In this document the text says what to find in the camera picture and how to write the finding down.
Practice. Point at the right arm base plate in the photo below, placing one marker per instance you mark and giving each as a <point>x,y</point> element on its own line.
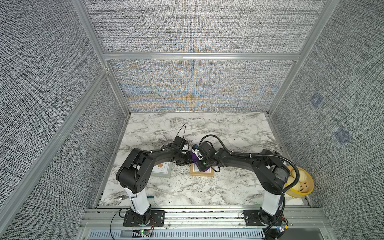
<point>254,218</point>

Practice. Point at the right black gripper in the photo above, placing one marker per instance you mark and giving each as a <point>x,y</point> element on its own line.
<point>198,162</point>

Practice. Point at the purple cloth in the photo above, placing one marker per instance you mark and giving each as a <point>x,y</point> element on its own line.
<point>199,163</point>

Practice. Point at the grey green picture frame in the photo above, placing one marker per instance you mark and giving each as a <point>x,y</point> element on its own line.
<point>163,170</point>

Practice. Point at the aluminium front rail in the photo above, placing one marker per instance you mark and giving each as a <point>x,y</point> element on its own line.
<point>204,218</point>

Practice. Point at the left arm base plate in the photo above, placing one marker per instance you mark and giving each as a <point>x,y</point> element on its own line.
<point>149,219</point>

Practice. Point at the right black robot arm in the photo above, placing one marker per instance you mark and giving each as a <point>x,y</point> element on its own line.
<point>270,168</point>

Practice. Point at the green handled fork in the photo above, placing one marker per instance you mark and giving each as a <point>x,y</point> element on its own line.
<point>124,197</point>

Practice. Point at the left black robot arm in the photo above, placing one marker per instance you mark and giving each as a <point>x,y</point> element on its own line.
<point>135,172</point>

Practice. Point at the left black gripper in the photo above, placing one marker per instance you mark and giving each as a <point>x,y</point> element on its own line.
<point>188,158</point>

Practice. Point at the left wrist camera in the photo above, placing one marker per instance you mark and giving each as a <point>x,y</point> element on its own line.
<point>179,144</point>

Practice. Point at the light wooden picture frame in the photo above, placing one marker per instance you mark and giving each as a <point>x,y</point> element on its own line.
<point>194,171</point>

